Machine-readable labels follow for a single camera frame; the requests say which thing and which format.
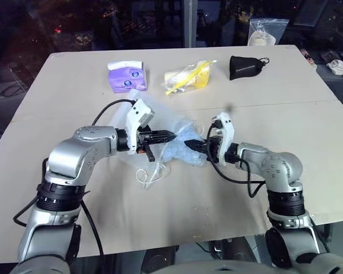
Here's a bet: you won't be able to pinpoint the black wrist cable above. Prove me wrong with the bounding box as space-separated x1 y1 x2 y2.
207 117 266 199
91 98 135 127

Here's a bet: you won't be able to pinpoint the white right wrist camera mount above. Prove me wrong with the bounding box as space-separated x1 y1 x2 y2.
212 112 235 167

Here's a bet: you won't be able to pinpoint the black mesh drawstring pouch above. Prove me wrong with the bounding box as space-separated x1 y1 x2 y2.
228 55 271 82

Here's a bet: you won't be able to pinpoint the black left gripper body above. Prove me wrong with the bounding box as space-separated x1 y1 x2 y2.
136 130 156 164

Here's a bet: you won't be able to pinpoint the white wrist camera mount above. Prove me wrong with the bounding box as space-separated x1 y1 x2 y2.
125 99 157 155
212 112 235 167

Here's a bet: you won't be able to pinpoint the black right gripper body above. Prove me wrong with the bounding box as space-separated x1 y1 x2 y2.
205 135 222 164

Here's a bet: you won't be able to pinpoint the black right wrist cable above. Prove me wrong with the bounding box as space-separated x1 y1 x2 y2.
207 117 266 199

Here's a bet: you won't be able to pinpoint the yellow zip bag with items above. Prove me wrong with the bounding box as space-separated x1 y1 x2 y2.
163 59 218 96

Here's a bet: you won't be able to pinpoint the white cloth bag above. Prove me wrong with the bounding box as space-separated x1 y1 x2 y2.
326 59 343 76

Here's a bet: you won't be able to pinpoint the clear zip bag, cream contents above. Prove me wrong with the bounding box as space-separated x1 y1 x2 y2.
248 18 290 47

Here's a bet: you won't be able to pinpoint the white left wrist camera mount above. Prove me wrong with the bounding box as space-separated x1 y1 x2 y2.
125 99 157 155

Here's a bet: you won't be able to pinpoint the white drawstring cord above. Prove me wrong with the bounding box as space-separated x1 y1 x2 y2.
135 162 173 190

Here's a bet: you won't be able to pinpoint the purple tissue pack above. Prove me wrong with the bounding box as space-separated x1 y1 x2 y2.
107 60 148 94

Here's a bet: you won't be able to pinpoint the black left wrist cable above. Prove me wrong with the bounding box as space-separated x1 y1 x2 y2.
91 98 135 127

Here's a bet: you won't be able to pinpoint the translucent drawstring bag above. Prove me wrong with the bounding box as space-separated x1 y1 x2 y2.
111 90 208 174

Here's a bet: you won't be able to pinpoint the white window post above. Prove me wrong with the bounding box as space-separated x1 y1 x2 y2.
186 0 196 48

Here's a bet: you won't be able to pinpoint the black left elbow cable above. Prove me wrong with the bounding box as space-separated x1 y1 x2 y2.
13 158 105 257

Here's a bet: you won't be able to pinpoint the dark rounded shape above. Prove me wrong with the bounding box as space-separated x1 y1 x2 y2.
142 247 180 274

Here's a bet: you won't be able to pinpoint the light blue towel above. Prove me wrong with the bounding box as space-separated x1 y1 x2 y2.
162 127 209 168

